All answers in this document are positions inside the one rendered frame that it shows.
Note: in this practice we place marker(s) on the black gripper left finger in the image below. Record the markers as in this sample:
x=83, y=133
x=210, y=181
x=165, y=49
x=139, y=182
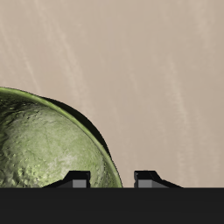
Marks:
x=77, y=178

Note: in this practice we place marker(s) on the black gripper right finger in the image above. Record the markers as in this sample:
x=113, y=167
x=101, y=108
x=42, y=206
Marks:
x=147, y=178

